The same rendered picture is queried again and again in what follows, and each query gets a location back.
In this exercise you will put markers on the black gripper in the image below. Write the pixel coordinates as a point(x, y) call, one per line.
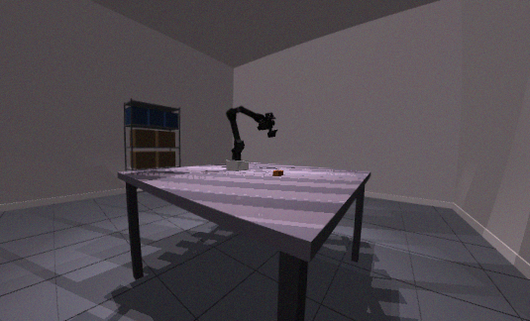
point(269, 125)

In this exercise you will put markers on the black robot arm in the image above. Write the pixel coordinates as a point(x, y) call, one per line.
point(238, 143)

